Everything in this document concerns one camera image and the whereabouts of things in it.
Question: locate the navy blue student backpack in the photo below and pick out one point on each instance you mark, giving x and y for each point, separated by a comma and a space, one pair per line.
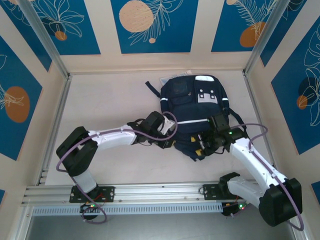
190, 107

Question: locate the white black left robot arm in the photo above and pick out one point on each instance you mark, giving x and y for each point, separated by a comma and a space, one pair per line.
112, 137

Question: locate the blue white tissue packet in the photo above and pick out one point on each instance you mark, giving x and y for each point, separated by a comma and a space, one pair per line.
170, 78

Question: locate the black controller board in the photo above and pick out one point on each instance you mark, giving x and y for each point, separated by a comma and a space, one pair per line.
90, 207
235, 209

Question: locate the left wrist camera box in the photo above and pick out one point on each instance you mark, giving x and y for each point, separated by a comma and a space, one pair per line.
167, 125

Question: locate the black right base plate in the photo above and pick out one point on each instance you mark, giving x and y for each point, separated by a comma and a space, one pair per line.
210, 192

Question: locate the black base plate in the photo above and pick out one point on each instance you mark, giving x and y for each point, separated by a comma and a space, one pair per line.
107, 193
210, 192

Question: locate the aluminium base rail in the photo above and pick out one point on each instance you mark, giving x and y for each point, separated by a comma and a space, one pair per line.
160, 191

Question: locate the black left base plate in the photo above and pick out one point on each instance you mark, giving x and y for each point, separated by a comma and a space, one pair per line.
107, 193

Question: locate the aluminium corner post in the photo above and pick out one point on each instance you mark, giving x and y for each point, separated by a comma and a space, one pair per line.
262, 37
47, 42

